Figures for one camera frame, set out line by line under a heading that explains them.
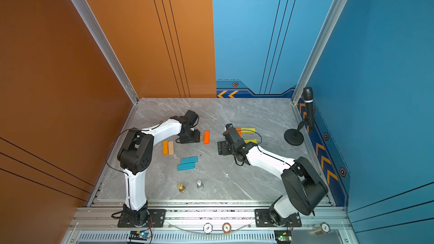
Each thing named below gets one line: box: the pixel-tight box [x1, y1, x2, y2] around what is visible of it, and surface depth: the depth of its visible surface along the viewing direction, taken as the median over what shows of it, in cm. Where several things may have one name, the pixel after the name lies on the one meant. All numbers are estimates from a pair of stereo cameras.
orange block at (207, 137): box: [204, 129, 210, 145], surface depth 103 cm
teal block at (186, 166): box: [177, 162, 195, 172], surface depth 91 cm
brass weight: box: [177, 183, 186, 194], surface depth 82 cm
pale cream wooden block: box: [168, 140, 175, 156], surface depth 96 cm
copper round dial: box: [222, 221, 232, 234], surface depth 73 cm
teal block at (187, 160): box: [180, 155, 199, 164], surface depth 93 cm
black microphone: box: [302, 86, 315, 133], surface depth 82 cm
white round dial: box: [202, 222, 214, 234], surface depth 72 cm
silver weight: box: [196, 180, 205, 190], surface depth 82 cm
